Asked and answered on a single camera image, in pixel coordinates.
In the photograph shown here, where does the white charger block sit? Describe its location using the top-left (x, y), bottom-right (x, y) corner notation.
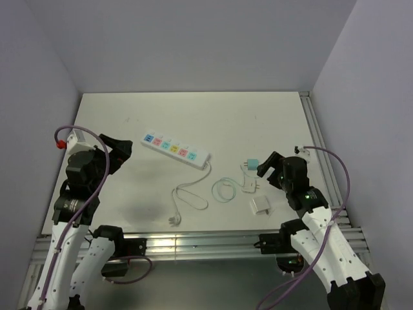
top-left (250, 195), bottom-right (270, 215)

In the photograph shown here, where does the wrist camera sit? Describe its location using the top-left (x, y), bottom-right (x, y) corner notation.
top-left (294, 146), bottom-right (311, 163)
top-left (66, 129), bottom-right (92, 156)

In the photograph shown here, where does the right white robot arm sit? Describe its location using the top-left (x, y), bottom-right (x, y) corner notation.
top-left (257, 152), bottom-right (385, 309)

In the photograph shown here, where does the white two-pin plug adapter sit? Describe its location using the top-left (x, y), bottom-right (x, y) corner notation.
top-left (240, 165), bottom-right (259, 194)

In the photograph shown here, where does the teal charging cable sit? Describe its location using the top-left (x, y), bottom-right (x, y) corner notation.
top-left (211, 176), bottom-right (245, 203)

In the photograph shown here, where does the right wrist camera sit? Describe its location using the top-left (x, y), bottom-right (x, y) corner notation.
top-left (294, 146), bottom-right (311, 163)

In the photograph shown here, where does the teal charger plug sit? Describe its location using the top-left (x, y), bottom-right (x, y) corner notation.
top-left (244, 158), bottom-right (259, 171)

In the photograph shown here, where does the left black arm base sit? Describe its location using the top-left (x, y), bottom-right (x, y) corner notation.
top-left (101, 238), bottom-right (147, 278)

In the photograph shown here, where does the aluminium frame rail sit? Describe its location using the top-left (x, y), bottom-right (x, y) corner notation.
top-left (17, 90), bottom-right (388, 310)

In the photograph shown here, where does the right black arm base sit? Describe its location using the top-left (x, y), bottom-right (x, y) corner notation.
top-left (254, 233), bottom-right (305, 273)

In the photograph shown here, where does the white colourful power strip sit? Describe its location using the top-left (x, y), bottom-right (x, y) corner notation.
top-left (141, 130), bottom-right (210, 170)

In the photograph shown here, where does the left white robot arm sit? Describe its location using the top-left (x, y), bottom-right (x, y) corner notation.
top-left (27, 130), bottom-right (133, 309)

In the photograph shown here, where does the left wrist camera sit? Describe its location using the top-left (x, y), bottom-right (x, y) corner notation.
top-left (66, 129), bottom-right (92, 156)

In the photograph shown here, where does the white power strip cord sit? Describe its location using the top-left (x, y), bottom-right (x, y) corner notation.
top-left (167, 160), bottom-right (213, 227)

